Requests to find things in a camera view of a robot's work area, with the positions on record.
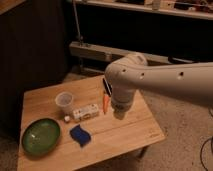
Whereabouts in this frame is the wall shelf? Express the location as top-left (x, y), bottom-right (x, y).
top-left (66, 0), bottom-right (213, 21)

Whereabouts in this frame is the wooden table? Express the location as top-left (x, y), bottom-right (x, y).
top-left (17, 76), bottom-right (165, 171)

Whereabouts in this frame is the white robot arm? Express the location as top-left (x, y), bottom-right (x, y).
top-left (104, 52), bottom-right (213, 119)

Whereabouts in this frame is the orange carrot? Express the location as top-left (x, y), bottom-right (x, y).
top-left (103, 93), bottom-right (110, 114)

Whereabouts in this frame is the black floor cable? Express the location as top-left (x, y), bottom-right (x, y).
top-left (199, 106), bottom-right (213, 171)

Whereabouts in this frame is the clear plastic cup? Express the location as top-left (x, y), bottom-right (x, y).
top-left (55, 92), bottom-right (74, 114)

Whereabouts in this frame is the white rectangular box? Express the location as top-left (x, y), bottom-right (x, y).
top-left (72, 104), bottom-right (99, 121)

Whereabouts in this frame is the green bowl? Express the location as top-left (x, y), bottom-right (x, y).
top-left (21, 118), bottom-right (61, 156)

